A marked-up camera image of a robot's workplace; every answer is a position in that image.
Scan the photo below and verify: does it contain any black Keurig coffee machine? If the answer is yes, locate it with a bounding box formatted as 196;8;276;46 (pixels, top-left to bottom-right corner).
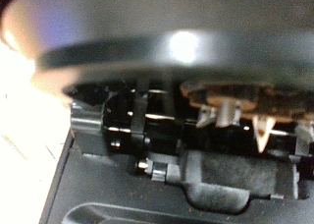
0;0;314;224

